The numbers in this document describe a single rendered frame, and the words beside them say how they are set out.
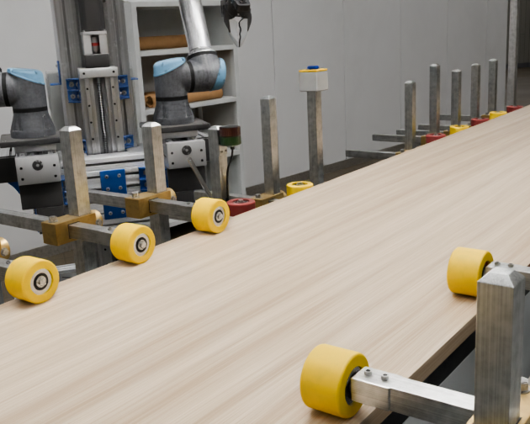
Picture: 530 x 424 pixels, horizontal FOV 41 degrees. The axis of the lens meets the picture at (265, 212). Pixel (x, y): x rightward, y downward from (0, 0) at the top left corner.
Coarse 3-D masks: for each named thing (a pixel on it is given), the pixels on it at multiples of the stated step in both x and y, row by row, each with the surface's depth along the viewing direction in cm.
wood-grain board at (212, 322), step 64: (512, 128) 301; (320, 192) 204; (384, 192) 200; (448, 192) 196; (512, 192) 193; (192, 256) 152; (256, 256) 150; (320, 256) 148; (384, 256) 146; (448, 256) 144; (512, 256) 142; (0, 320) 123; (64, 320) 121; (128, 320) 120; (192, 320) 119; (256, 320) 117; (320, 320) 116; (384, 320) 115; (448, 320) 113; (0, 384) 100; (64, 384) 99; (128, 384) 98; (192, 384) 97; (256, 384) 96
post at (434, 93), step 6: (432, 66) 313; (438, 66) 314; (432, 72) 314; (438, 72) 314; (432, 78) 315; (438, 78) 315; (432, 84) 315; (438, 84) 316; (432, 90) 316; (438, 90) 316; (432, 96) 317; (438, 96) 317; (432, 102) 317; (438, 102) 318; (432, 108) 318; (438, 108) 319; (432, 114) 319; (438, 114) 319; (432, 120) 319; (438, 120) 320; (432, 126) 320; (438, 126) 321; (432, 132) 320; (438, 132) 321
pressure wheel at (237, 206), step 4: (232, 200) 197; (236, 200) 198; (240, 200) 195; (244, 200) 197; (248, 200) 197; (252, 200) 196; (228, 204) 194; (232, 204) 193; (236, 204) 192; (240, 204) 192; (244, 204) 192; (248, 204) 193; (252, 204) 194; (232, 208) 193; (236, 208) 192; (240, 208) 192; (244, 208) 192; (248, 208) 193; (252, 208) 194; (232, 212) 193; (236, 212) 192; (240, 212) 192; (244, 212) 192; (232, 216) 194
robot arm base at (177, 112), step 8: (184, 96) 259; (160, 104) 258; (168, 104) 257; (176, 104) 257; (184, 104) 259; (160, 112) 258; (168, 112) 257; (176, 112) 257; (184, 112) 259; (192, 112) 263; (160, 120) 258; (168, 120) 257; (176, 120) 257; (184, 120) 258; (192, 120) 262
